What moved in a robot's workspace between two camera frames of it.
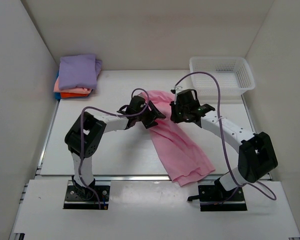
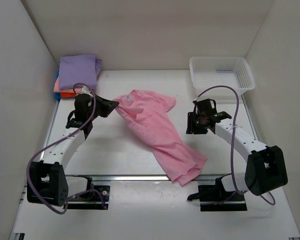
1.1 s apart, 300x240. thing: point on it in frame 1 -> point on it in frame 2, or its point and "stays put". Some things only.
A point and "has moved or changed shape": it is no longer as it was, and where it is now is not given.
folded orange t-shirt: (71, 95) stays put
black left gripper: (153, 115) -> (109, 105)
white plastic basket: (233, 73) stays put
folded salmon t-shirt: (75, 90) stays put
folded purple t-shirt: (79, 71) stays put
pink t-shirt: (186, 160) has moved or changed shape
